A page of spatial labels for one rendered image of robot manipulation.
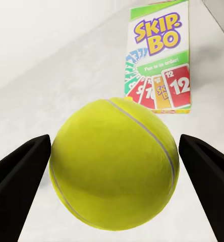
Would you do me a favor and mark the tennis ball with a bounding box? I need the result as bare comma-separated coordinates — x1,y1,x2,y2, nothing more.
49,97,180,231

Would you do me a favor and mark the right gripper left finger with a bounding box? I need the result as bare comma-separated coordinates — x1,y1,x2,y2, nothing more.
0,134,52,242

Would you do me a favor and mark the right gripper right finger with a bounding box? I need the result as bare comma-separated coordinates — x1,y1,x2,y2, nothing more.
178,134,224,242

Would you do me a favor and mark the board game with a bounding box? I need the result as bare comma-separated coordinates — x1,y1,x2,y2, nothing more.
124,0,191,114

